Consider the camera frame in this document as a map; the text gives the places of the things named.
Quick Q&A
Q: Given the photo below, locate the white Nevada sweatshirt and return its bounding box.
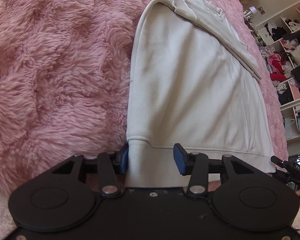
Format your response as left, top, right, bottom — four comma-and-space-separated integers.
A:
126, 0, 275, 188

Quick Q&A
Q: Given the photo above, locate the white table lamp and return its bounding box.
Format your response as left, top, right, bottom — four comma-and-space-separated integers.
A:
245, 6, 258, 21

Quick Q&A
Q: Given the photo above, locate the white open wardrobe shelving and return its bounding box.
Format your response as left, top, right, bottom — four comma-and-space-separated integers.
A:
257, 1, 300, 156

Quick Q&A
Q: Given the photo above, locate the pink fluffy bed blanket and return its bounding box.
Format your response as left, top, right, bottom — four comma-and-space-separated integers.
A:
0, 0, 289, 196

